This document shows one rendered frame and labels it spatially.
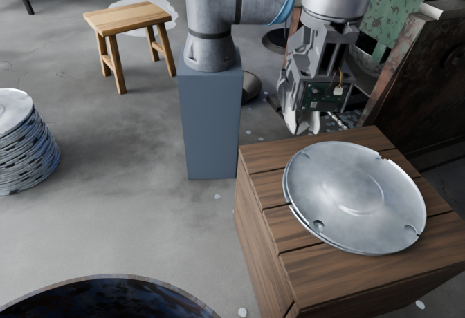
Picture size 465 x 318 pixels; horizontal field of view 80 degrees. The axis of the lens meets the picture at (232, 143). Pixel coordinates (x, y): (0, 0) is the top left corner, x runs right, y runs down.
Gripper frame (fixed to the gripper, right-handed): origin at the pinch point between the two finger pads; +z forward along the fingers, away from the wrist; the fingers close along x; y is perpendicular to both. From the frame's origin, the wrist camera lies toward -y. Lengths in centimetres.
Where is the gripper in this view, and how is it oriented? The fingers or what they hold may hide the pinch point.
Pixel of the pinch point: (295, 125)
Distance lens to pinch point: 50.4
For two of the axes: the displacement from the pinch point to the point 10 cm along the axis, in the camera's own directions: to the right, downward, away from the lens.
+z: -0.4, 7.1, 7.1
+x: 10.0, 0.3, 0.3
